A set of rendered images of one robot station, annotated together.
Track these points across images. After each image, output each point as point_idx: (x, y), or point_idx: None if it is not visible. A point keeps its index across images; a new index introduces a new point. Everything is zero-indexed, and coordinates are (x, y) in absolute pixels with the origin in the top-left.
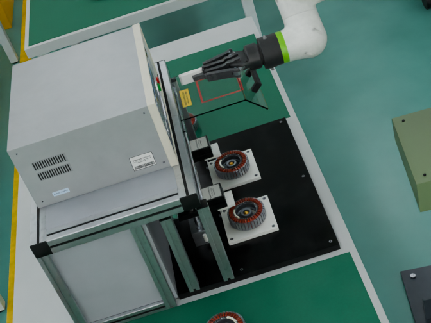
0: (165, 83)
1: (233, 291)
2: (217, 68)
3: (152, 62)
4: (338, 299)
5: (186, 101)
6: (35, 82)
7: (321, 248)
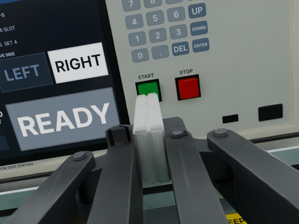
0: (277, 142)
1: None
2: (95, 194)
3: (272, 55)
4: None
5: (242, 223)
6: None
7: None
